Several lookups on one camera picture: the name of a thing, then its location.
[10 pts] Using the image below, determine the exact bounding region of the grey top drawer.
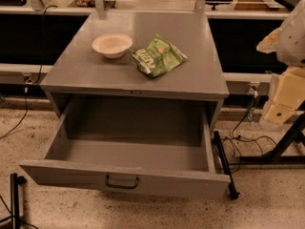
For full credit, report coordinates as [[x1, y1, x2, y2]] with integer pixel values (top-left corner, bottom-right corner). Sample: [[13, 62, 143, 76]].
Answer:
[[20, 95, 230, 198]]

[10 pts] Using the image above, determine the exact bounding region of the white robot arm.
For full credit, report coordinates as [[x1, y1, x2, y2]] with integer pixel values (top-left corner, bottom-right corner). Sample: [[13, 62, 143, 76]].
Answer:
[[256, 0, 305, 128]]

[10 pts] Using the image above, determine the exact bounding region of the grey metal drawer cabinet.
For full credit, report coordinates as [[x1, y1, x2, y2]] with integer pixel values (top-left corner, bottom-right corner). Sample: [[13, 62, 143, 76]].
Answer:
[[40, 10, 229, 129]]

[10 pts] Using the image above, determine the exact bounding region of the green chip bag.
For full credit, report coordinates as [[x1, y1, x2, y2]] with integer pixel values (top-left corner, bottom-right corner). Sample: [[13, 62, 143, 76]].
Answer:
[[132, 34, 187, 78]]

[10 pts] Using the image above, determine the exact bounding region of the white bowl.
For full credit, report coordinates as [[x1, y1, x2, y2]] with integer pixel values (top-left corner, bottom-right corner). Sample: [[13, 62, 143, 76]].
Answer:
[[91, 33, 133, 59]]

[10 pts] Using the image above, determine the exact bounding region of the black stand left corner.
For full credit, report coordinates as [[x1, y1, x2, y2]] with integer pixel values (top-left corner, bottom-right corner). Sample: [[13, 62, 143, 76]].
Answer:
[[0, 173, 39, 229]]

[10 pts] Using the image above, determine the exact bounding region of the black table frame right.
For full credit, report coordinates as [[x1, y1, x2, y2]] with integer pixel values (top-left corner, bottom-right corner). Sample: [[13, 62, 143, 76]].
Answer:
[[239, 112, 305, 165]]

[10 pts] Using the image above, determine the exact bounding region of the black floor cables right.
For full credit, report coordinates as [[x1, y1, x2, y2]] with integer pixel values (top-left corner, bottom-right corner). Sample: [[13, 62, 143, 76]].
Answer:
[[218, 110, 278, 174]]

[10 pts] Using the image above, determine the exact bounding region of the black cable left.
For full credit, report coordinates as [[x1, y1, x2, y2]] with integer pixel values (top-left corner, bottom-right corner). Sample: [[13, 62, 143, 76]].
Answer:
[[0, 5, 59, 140]]

